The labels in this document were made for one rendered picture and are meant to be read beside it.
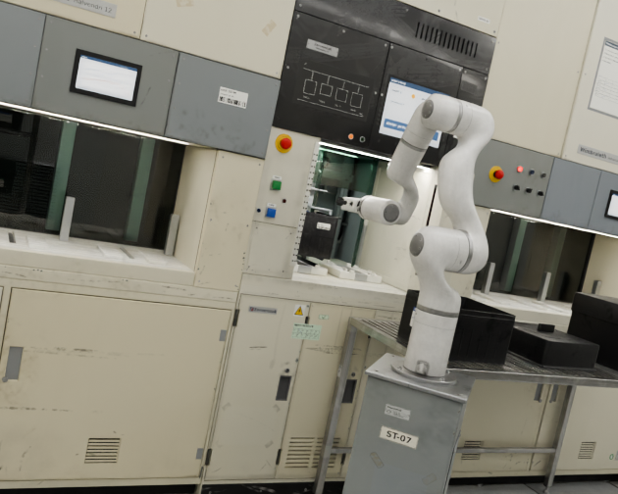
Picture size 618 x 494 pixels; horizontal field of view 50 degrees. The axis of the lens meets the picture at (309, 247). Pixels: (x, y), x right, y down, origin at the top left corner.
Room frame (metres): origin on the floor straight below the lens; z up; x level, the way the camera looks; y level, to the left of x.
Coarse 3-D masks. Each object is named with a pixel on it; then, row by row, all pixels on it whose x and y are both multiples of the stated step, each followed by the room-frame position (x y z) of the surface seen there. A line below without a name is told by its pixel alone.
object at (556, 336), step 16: (512, 336) 2.42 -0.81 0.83; (528, 336) 2.36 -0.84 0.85; (544, 336) 2.35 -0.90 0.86; (560, 336) 2.42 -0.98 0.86; (512, 352) 2.40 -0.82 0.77; (528, 352) 2.34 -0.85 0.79; (544, 352) 2.28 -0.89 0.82; (560, 352) 2.31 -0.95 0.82; (576, 352) 2.35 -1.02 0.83; (592, 352) 2.40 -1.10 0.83; (544, 368) 2.28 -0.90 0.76; (560, 368) 2.32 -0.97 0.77; (576, 368) 2.36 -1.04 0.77; (592, 368) 2.41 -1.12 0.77
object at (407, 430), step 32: (384, 384) 1.75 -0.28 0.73; (416, 384) 1.73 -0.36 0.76; (384, 416) 1.75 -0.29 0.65; (416, 416) 1.72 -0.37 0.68; (448, 416) 1.70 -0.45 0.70; (352, 448) 1.77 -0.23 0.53; (384, 448) 1.74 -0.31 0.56; (416, 448) 1.72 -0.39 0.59; (448, 448) 1.69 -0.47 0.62; (352, 480) 1.76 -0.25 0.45; (384, 480) 1.74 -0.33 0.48; (416, 480) 1.71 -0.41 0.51; (448, 480) 1.86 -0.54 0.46
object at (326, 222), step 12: (312, 192) 2.73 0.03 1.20; (312, 216) 2.65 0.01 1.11; (324, 216) 2.67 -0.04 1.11; (312, 228) 2.65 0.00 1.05; (324, 228) 2.67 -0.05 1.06; (300, 240) 2.63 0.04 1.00; (312, 240) 2.66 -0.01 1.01; (324, 240) 2.68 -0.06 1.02; (300, 252) 2.64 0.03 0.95; (312, 252) 2.66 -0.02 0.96; (324, 252) 2.69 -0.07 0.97; (312, 264) 2.70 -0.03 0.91
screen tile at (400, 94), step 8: (392, 88) 2.52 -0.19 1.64; (400, 88) 2.54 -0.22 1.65; (392, 96) 2.53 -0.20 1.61; (400, 96) 2.54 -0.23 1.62; (408, 96) 2.56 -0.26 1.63; (416, 96) 2.57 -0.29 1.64; (408, 104) 2.56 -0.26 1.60; (392, 112) 2.53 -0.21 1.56; (400, 112) 2.55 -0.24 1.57; (408, 112) 2.56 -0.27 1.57; (408, 120) 2.57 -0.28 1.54
